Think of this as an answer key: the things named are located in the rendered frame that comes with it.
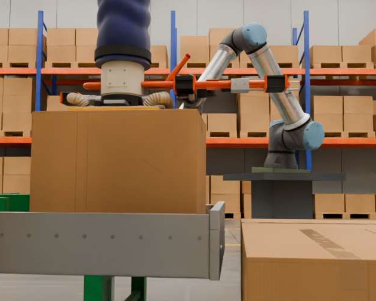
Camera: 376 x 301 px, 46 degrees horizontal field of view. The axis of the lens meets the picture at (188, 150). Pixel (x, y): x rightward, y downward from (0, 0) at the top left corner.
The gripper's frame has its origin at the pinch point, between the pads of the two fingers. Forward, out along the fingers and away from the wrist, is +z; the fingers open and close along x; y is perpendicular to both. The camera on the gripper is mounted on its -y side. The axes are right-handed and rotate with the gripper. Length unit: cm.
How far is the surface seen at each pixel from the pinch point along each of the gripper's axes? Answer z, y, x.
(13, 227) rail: 35, 52, -54
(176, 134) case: 19.5, 2.8, -21.7
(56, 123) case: 19, 46, -18
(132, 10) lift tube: 9.5, 22.2, 27.0
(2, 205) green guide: 24, 62, -47
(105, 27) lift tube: 10.2, 32.5, 20.1
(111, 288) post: -48, 43, -90
